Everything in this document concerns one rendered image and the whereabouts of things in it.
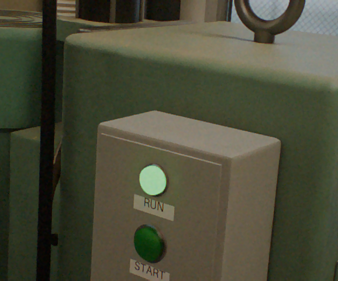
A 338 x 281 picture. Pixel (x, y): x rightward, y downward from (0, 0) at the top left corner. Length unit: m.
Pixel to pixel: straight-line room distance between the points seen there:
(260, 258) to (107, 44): 0.18
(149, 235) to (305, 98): 0.12
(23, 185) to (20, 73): 0.10
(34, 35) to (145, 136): 0.27
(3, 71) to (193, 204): 0.30
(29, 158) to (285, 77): 0.28
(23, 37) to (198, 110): 0.24
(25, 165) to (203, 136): 0.26
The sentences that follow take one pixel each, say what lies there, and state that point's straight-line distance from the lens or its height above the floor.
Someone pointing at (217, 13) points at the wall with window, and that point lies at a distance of 2.16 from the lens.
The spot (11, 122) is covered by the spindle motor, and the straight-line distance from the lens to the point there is 0.70.
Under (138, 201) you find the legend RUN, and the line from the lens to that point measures 0.46.
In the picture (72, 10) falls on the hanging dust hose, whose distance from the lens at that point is 2.15.
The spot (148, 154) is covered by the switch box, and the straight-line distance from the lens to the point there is 0.44.
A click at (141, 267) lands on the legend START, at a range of 0.47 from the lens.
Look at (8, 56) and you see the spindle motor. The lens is 0.69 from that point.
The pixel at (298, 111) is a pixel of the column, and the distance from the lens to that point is 0.46.
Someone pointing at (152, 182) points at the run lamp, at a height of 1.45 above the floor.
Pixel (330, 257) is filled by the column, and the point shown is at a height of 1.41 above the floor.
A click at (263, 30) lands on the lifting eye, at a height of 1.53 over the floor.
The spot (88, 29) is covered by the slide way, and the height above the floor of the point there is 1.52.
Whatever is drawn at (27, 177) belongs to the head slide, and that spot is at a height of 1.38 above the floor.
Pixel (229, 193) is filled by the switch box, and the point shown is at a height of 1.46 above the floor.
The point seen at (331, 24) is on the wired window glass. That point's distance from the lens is 2.03.
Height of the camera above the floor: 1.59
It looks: 15 degrees down
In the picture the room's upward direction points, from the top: 4 degrees clockwise
